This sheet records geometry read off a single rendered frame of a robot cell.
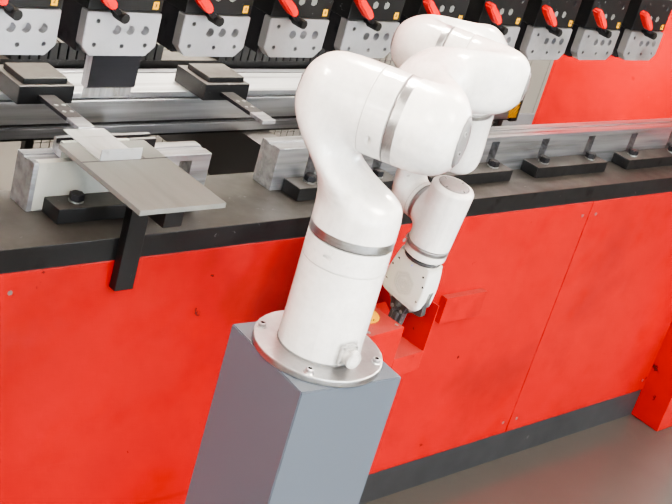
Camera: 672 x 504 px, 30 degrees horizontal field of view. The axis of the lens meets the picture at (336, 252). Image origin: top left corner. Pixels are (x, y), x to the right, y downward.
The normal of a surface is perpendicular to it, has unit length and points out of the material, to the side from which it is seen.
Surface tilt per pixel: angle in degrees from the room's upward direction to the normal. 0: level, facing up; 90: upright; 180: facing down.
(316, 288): 90
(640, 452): 0
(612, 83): 90
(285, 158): 90
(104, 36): 90
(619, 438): 0
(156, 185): 0
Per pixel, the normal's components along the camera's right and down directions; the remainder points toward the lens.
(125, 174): 0.26, -0.88
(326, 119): -0.30, 0.38
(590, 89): -0.72, 0.10
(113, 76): 0.64, 0.47
